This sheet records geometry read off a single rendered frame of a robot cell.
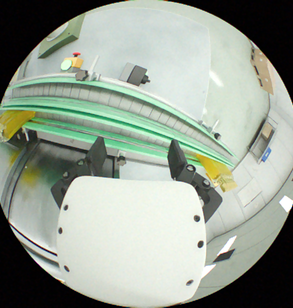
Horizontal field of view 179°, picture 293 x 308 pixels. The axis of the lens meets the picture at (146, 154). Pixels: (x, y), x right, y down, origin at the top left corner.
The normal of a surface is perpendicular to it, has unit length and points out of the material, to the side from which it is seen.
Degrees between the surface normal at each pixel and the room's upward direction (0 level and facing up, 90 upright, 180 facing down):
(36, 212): 91
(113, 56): 0
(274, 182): 90
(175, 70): 0
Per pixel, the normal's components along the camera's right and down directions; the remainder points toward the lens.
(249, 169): -0.89, -0.20
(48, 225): 0.41, -0.73
